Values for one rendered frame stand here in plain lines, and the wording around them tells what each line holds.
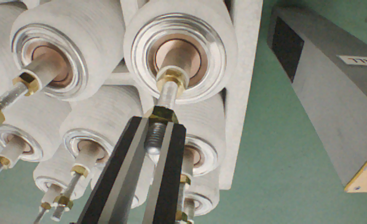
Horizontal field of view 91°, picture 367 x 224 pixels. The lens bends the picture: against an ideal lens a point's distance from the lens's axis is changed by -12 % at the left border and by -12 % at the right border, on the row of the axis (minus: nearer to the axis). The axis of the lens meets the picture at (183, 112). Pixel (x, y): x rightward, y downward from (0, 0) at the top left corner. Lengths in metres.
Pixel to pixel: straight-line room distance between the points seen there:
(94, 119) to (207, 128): 0.13
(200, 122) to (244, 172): 0.51
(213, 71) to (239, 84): 0.10
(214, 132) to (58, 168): 0.27
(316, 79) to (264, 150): 0.42
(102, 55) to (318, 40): 0.23
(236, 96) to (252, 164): 0.43
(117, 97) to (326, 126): 0.24
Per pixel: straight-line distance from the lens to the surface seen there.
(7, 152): 0.33
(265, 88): 0.49
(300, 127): 0.60
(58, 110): 0.34
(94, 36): 0.20
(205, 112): 0.23
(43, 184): 0.43
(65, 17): 0.19
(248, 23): 0.23
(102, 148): 0.26
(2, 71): 0.27
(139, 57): 0.17
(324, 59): 0.23
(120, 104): 0.27
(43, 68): 0.20
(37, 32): 0.20
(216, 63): 0.16
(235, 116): 0.29
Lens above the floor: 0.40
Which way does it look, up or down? 50 degrees down
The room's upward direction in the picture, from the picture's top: 170 degrees counter-clockwise
